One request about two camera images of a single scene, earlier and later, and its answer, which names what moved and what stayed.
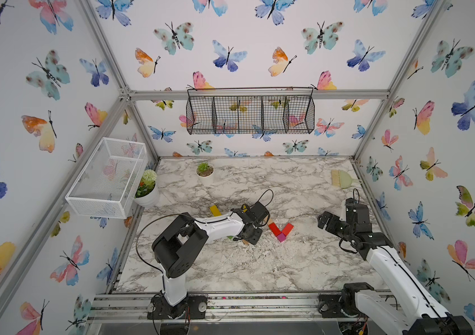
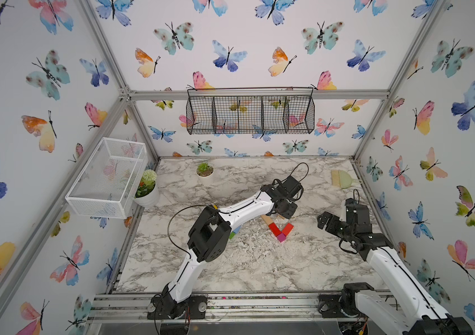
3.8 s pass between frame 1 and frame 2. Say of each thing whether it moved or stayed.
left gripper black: moved
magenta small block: stayed
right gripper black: stayed
